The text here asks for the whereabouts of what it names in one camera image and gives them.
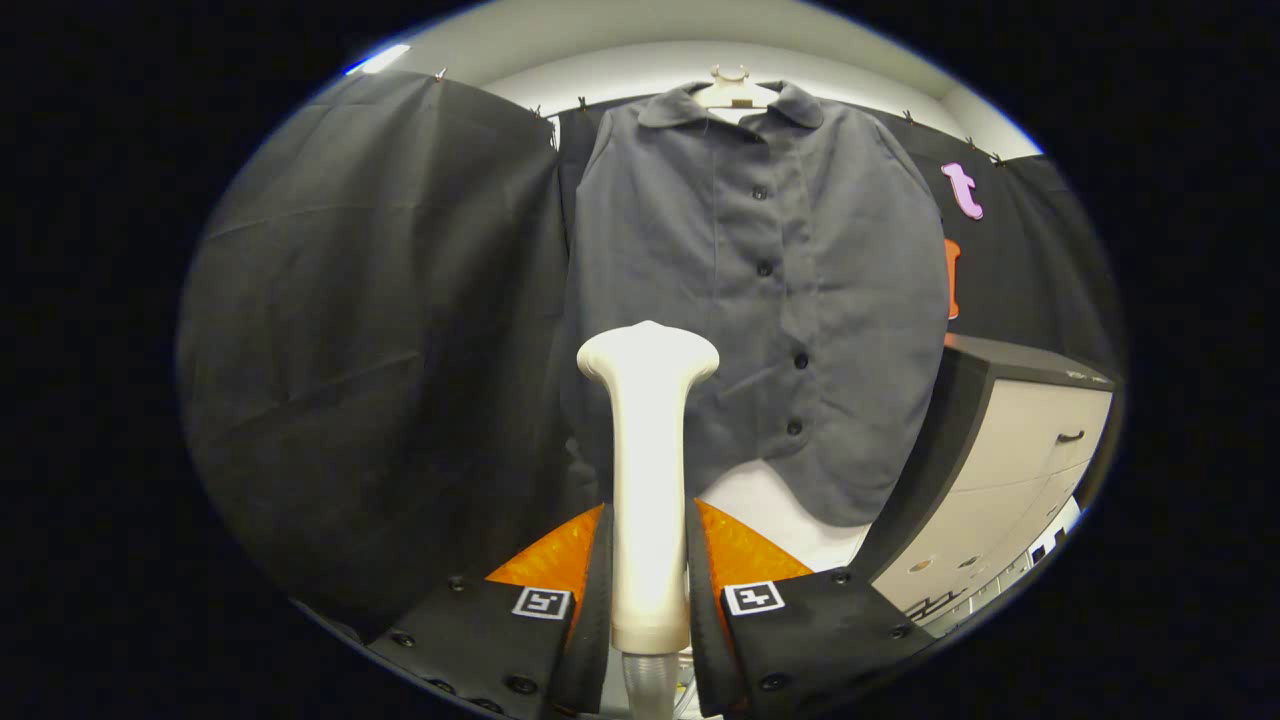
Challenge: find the grey button-up shirt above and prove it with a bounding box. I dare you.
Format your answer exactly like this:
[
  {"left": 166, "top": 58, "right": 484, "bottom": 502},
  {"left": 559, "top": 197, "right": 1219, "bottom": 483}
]
[{"left": 558, "top": 80, "right": 949, "bottom": 528}]

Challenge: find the grey and beige cabinet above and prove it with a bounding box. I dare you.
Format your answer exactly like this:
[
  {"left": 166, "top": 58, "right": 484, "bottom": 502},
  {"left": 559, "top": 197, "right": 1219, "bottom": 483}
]
[{"left": 850, "top": 333, "right": 1116, "bottom": 626}]

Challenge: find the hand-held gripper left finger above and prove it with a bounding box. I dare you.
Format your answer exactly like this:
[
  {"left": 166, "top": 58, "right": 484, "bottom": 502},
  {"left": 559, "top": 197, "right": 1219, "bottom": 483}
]
[{"left": 368, "top": 500, "right": 613, "bottom": 720}]

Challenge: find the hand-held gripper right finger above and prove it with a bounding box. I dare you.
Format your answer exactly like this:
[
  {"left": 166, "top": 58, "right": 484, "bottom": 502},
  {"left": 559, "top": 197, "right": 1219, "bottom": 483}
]
[{"left": 685, "top": 497, "right": 936, "bottom": 719}]

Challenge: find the ceiling light panel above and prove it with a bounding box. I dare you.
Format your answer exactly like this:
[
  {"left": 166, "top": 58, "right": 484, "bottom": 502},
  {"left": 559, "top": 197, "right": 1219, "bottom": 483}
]
[{"left": 345, "top": 44, "right": 411, "bottom": 76}]

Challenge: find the white dress form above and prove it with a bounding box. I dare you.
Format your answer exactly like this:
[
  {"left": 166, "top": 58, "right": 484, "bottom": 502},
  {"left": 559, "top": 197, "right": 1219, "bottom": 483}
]
[{"left": 697, "top": 460, "right": 873, "bottom": 573}]

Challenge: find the white garment steamer wand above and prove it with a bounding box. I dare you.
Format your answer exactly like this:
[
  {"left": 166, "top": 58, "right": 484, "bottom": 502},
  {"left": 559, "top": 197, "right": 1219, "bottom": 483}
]
[{"left": 577, "top": 321, "right": 721, "bottom": 656}]

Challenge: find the cream clothes hanger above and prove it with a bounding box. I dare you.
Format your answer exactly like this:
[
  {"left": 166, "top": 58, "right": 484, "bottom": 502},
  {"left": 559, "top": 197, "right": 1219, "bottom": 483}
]
[{"left": 692, "top": 65, "right": 779, "bottom": 113}]

